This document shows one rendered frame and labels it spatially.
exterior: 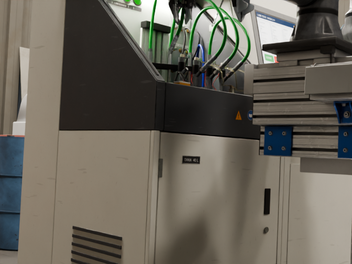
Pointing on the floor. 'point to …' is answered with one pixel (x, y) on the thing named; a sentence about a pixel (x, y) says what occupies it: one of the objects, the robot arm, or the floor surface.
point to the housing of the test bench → (42, 132)
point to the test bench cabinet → (112, 197)
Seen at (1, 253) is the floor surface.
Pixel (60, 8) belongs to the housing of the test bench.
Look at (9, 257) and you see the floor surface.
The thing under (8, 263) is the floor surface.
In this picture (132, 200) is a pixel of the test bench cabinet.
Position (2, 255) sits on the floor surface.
